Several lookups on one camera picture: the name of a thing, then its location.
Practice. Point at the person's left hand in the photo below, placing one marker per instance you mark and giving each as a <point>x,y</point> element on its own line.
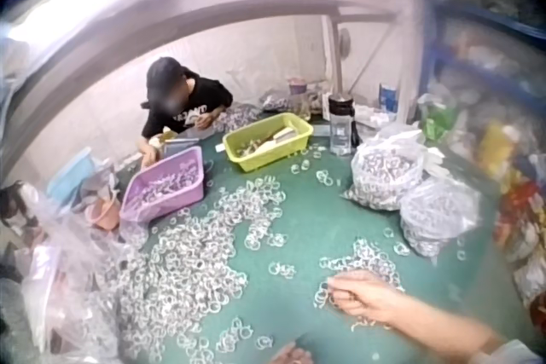
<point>292,355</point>

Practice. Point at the person's right hand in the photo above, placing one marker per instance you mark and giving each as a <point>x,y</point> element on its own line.
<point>375,298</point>

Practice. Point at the person's right fingers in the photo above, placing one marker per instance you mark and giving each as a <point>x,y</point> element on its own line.
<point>346,291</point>

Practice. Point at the person's left fingers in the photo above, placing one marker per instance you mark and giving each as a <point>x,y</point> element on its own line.
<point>288,352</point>

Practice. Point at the clear bag full of rings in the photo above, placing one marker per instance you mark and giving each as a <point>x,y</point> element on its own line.
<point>386,172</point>
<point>439,215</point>

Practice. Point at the heap of clear plastic rings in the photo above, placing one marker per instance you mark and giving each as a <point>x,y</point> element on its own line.
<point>192,261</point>

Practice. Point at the yellow-green plastic basket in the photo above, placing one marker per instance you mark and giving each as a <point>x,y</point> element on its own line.
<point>273,155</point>

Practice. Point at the clear bottle with black lid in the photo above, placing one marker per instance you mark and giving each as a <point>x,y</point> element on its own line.
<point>340,125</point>

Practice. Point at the white plastic scoop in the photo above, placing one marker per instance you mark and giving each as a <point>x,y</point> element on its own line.
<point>277,137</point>

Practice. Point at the green plastic bag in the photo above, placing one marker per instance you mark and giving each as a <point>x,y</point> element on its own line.
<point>437,119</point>

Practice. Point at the white and blue can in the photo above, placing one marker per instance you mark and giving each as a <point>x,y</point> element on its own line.
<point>388,97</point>

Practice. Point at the jar with purple lid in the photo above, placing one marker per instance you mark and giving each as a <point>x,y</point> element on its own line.
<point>298,97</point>

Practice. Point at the small bag of rings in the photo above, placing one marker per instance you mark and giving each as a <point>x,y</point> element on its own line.
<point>275,103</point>

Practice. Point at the purple plastic basket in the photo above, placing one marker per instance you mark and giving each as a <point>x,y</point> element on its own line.
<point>164,191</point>

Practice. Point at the blue metal shelf with goods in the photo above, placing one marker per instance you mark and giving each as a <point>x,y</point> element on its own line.
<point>495,125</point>

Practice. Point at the pink plastic cup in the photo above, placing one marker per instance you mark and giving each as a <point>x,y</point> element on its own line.
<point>102,215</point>

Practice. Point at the heap of clear plastic bags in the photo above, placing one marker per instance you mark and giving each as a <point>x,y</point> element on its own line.
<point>55,279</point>

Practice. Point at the light blue plastic box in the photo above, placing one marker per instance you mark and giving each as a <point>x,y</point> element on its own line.
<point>70,176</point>

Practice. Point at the grey metal frame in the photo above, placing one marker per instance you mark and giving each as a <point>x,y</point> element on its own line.
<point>179,10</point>

